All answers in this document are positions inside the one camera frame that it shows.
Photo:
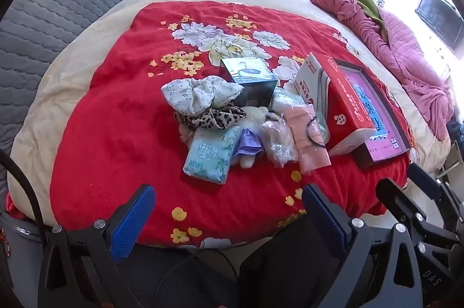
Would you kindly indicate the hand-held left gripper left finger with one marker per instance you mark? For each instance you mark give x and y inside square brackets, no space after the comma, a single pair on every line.
[133,219]

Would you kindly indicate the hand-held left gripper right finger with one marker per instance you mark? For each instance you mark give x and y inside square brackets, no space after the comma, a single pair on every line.
[326,221]

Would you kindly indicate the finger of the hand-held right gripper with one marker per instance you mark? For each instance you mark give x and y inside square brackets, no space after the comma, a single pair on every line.
[397,201]
[426,181]

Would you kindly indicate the dark tray with pink lining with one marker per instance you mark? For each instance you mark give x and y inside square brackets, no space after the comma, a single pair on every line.
[384,127]

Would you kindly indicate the pink towel pack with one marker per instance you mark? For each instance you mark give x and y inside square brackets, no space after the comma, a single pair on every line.
[304,152]

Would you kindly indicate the clear plastic bag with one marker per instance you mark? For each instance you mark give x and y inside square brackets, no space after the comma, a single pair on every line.
[279,141]

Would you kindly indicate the light blue tissue pack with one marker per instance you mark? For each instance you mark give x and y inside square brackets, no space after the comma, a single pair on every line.
[210,156]

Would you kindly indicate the leopard print scrunchie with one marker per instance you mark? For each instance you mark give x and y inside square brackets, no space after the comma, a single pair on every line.
[214,119]

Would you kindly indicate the white floral scrunchie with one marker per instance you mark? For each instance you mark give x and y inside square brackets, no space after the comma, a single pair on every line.
[195,94]

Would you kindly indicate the dark clothes pile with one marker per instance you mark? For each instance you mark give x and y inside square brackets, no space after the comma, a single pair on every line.
[456,136]

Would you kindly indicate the red floral blanket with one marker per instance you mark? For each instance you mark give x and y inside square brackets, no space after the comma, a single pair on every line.
[108,148]

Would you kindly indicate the red and white tissue box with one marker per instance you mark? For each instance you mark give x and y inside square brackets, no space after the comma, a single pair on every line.
[344,101]

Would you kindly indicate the grey round bin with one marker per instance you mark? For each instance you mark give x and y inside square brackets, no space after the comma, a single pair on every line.
[20,264]

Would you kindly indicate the pink quilt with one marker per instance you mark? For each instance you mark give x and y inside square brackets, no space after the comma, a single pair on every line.
[406,54]

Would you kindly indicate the dark teal box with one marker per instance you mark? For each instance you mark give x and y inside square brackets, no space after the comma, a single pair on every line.
[250,83]

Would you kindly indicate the green blanket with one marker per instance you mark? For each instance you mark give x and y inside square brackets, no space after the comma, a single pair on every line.
[366,3]

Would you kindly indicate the grey quilted headboard cover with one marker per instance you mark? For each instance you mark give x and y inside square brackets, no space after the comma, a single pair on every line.
[72,3]

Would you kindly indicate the black wall television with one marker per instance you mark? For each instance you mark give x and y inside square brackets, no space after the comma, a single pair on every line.
[440,18]

